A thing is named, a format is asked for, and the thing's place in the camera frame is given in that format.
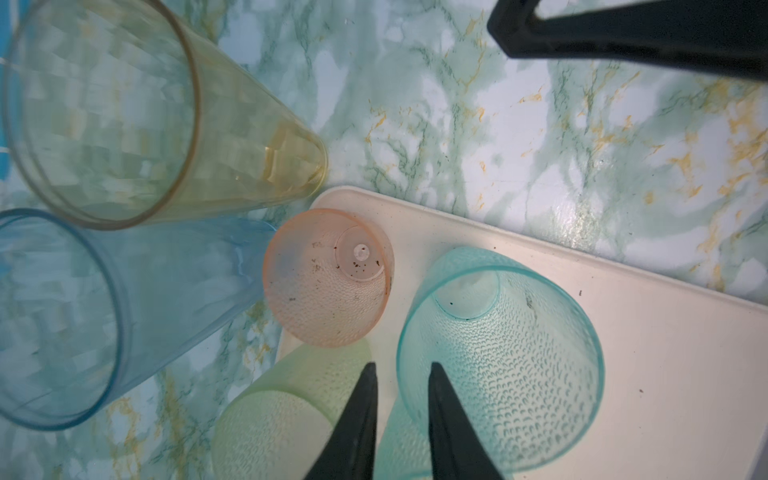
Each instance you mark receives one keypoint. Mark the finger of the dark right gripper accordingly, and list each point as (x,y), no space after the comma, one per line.
(727,38)

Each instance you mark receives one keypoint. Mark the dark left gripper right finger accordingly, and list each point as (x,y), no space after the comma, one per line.
(456,451)

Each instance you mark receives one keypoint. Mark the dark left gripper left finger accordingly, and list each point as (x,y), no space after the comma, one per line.
(350,450)

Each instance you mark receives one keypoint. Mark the light green textured cup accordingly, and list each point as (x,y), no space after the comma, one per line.
(278,426)

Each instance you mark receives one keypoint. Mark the teal textured cup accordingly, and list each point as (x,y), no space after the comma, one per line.
(521,354)
(404,452)

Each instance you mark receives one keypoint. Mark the pink textured cup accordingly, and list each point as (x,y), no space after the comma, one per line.
(328,275)

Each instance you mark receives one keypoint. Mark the yellow clear tall glass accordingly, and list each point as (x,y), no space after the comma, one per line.
(116,113)

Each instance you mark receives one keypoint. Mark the beige rectangular tray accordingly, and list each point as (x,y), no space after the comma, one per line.
(685,393)

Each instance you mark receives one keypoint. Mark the blue clear tall glass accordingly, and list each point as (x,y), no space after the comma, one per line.
(87,315)

